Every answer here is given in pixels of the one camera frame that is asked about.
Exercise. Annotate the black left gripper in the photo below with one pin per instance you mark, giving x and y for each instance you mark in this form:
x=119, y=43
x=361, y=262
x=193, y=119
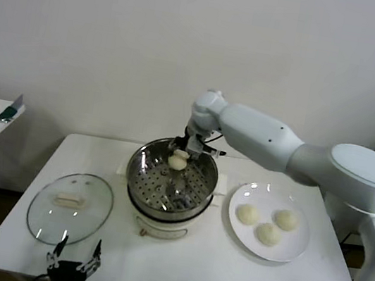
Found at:
x=65, y=271

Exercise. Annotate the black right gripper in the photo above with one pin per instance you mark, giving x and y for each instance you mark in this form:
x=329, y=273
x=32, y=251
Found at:
x=192, y=135

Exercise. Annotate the white steamed baozi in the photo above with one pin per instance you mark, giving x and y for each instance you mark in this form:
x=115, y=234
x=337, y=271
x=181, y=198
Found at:
x=286, y=219
x=177, y=163
x=269, y=234
x=248, y=214

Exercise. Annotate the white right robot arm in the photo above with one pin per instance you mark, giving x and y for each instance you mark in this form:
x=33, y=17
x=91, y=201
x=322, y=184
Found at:
x=264, y=131

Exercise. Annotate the stainless steel steamer basket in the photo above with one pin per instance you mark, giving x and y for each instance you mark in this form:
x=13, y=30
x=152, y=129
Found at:
x=152, y=185

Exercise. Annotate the white electric cooker base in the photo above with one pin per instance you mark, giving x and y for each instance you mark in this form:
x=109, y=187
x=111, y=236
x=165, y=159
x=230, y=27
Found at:
x=163, y=227

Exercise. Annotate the white round plate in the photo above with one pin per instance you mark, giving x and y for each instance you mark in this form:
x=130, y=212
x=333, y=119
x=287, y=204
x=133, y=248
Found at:
x=271, y=200

